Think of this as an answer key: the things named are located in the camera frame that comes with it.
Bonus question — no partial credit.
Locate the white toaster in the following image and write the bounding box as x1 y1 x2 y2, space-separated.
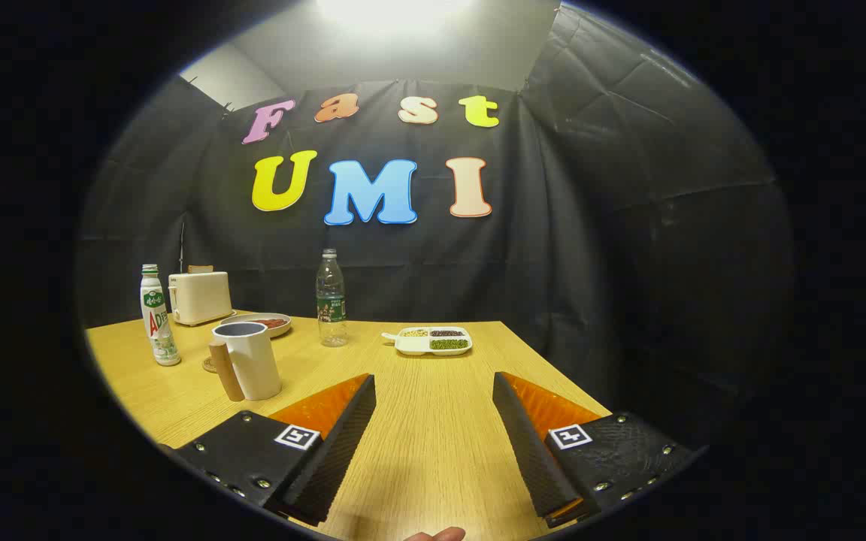
168 270 235 327

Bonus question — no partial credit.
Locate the white juice bottle green label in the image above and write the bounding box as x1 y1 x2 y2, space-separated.
139 264 182 367

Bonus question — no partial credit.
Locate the white round plate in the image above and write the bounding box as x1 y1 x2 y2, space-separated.
220 313 292 338

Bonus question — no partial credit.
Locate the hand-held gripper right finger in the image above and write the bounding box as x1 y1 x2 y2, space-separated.
492 371 708 529

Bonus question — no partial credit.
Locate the white divided tray with beans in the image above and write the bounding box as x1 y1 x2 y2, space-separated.
381 325 474 357

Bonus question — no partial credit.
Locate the clear plastic water bottle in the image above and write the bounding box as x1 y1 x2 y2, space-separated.
316 249 349 348

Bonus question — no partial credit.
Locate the wooden table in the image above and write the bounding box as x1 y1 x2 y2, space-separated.
86 312 614 541

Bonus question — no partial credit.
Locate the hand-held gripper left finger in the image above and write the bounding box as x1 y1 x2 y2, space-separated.
159 373 377 527

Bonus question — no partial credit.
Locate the white cup with wooden handle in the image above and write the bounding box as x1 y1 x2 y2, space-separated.
208 322 283 403

